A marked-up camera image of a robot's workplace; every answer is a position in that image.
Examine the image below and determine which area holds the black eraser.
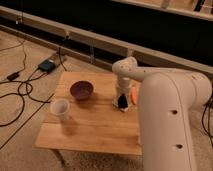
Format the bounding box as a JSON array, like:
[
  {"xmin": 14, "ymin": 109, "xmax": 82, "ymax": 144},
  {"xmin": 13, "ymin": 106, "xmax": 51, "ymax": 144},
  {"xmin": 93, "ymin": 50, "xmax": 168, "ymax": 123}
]
[{"xmin": 118, "ymin": 94, "xmax": 128, "ymax": 109}]

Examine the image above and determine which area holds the translucent plastic cup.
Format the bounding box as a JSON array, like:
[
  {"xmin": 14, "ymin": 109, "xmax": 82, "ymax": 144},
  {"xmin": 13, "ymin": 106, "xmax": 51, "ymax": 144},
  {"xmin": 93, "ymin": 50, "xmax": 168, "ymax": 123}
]
[{"xmin": 50, "ymin": 99, "xmax": 70, "ymax": 123}]

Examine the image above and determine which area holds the white sponge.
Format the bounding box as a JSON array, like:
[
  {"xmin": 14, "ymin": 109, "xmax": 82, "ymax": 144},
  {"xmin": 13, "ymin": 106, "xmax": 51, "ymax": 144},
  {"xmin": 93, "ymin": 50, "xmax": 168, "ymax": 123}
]
[{"xmin": 112, "ymin": 99, "xmax": 129, "ymax": 112}]

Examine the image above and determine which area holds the wooden table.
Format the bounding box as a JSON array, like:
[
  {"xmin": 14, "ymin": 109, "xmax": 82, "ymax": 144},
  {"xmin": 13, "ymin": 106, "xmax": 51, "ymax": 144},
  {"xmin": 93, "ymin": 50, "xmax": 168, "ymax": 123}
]
[{"xmin": 36, "ymin": 72, "xmax": 141, "ymax": 155}]

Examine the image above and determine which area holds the black cable at right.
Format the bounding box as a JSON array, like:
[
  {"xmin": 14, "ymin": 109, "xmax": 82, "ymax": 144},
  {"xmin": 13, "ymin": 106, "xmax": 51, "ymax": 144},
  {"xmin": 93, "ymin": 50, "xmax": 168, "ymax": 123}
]
[{"xmin": 200, "ymin": 96, "xmax": 213, "ymax": 149}]

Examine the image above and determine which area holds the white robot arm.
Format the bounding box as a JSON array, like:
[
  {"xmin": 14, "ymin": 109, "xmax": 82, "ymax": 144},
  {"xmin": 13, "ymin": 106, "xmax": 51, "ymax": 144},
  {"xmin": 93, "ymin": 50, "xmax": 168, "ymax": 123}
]
[{"xmin": 112, "ymin": 57, "xmax": 212, "ymax": 171}]

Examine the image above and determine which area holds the dark purple bowl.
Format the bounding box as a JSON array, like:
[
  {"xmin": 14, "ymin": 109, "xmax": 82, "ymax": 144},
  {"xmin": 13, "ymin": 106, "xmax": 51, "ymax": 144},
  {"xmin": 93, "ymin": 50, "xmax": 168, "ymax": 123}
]
[{"xmin": 70, "ymin": 81, "xmax": 94, "ymax": 100}]

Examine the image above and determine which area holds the orange carrot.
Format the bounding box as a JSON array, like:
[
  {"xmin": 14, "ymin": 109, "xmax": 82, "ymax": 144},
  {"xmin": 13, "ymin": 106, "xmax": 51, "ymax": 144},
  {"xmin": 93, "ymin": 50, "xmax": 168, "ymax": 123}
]
[{"xmin": 131, "ymin": 86, "xmax": 138, "ymax": 105}]

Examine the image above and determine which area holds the black power adapter box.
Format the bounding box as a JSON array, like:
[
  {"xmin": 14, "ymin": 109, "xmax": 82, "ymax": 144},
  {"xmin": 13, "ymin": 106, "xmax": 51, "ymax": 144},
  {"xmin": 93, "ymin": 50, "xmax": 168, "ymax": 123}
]
[{"xmin": 38, "ymin": 60, "xmax": 55, "ymax": 74}]

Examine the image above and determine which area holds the small black plug adapter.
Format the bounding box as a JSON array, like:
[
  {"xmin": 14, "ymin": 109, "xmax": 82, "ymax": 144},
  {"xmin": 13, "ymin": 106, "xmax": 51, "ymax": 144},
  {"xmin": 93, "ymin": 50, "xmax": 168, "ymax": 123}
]
[{"xmin": 7, "ymin": 72, "xmax": 19, "ymax": 81}]

